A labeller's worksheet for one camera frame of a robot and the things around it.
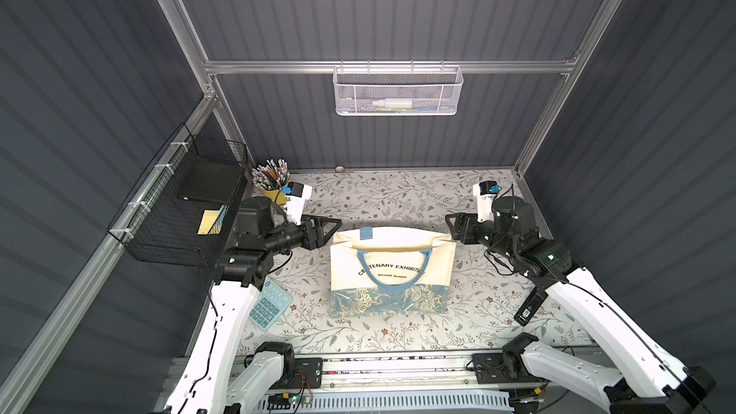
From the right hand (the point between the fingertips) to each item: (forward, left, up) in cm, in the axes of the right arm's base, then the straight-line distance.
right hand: (457, 218), depth 71 cm
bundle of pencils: (+27, +58, -13) cm, 65 cm away
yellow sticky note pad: (+1, +64, -1) cm, 64 cm away
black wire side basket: (+4, +75, -3) cm, 75 cm away
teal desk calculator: (-13, +52, -27) cm, 60 cm away
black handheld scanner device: (-14, -23, -24) cm, 36 cm away
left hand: (-4, +30, +3) cm, 31 cm away
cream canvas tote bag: (-8, +14, -13) cm, 21 cm away
